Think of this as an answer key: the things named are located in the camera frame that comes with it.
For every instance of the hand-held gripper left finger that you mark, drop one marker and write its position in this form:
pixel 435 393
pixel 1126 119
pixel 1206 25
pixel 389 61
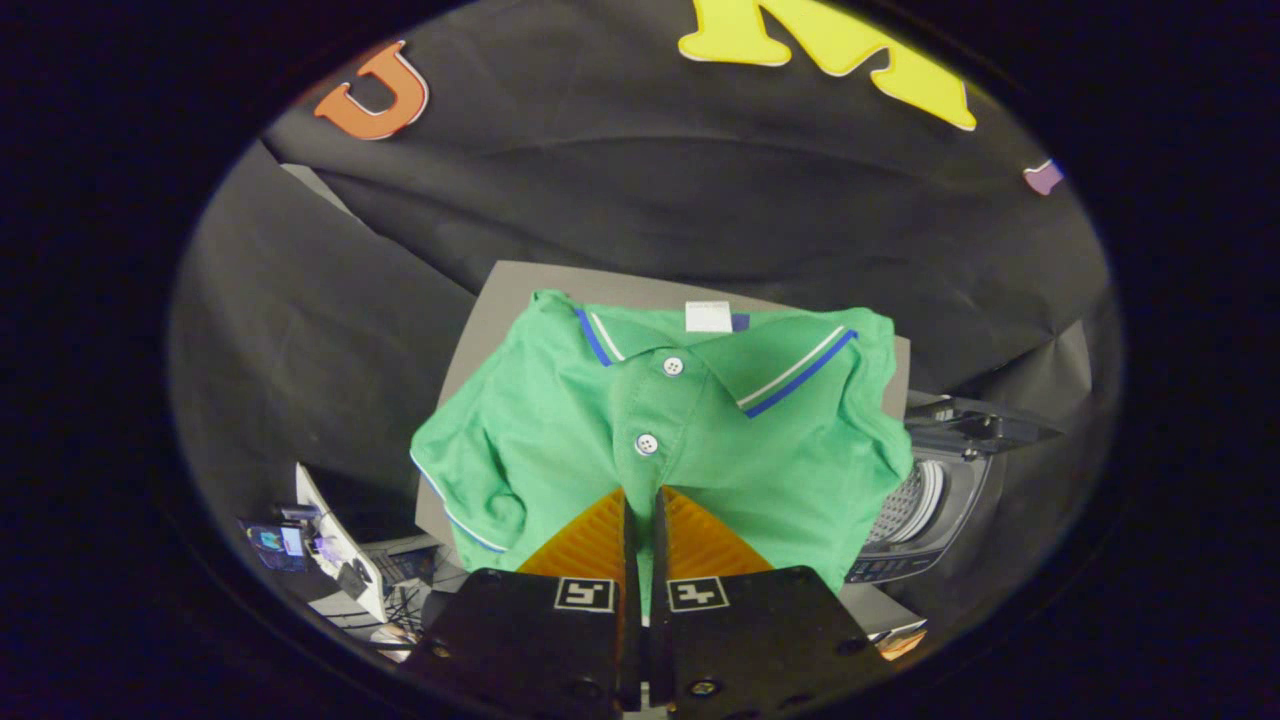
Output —
pixel 530 640

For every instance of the green polo shirt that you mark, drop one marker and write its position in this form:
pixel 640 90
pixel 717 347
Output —
pixel 560 430

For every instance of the grey cabinet box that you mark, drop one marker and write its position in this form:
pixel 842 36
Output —
pixel 520 290

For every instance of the dark washing machine lid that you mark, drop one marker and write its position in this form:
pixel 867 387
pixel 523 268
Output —
pixel 975 425

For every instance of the grey washing machine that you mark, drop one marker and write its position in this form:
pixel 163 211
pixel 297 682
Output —
pixel 950 500

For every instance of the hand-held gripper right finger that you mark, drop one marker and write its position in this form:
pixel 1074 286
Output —
pixel 750 640

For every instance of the white flat panel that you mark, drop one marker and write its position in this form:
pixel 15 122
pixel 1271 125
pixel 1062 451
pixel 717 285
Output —
pixel 335 540

